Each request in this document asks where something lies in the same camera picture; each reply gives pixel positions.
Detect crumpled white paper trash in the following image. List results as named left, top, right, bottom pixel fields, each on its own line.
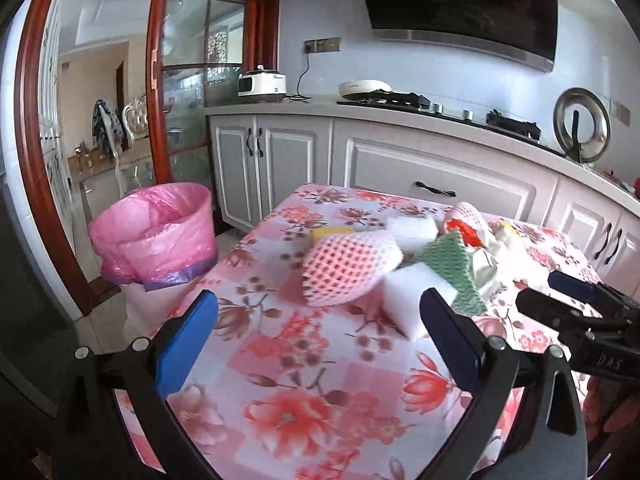
left=470, top=221, right=527, bottom=295

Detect pink lined trash bin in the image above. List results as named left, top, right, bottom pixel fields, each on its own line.
left=88, top=182, right=218, bottom=335

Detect white kitchen cabinets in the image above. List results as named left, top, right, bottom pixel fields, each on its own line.
left=208, top=113, right=639, bottom=296

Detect person's right hand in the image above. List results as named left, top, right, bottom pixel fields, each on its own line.
left=582, top=376, right=639, bottom=442

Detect green patterned cloth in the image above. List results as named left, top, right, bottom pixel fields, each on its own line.
left=413, top=231, right=487, bottom=318

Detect pink net with orange item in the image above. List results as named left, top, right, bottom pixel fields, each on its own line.
left=442, top=202, right=491, bottom=248

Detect small white foam block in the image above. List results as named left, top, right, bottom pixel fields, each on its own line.
left=386, top=216, right=438, bottom=254

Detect pink foam fruit net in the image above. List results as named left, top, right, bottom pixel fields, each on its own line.
left=302, top=231, right=404, bottom=307

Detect steel pot lid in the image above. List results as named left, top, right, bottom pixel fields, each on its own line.
left=552, top=87, right=612, bottom=164

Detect yellow sponge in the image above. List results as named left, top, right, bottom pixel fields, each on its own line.
left=311, top=226, right=354, bottom=246

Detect black gas stove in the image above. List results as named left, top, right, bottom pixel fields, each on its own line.
left=337, top=89, right=541, bottom=142

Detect white dining chair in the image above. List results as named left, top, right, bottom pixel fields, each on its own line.
left=112, top=97, right=154, bottom=196

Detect white rice cooker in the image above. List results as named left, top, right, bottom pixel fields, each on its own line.
left=238, top=65, right=286, bottom=102

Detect black range hood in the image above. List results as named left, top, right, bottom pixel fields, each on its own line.
left=364, top=0, right=559, bottom=73

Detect wooden glass sliding door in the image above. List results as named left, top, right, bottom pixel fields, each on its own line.
left=145, top=0, right=280, bottom=185

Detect black power cord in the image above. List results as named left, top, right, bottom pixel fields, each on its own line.
left=285, top=49, right=313, bottom=104

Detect wall power outlet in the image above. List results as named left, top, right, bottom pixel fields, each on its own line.
left=303, top=37, right=342, bottom=54

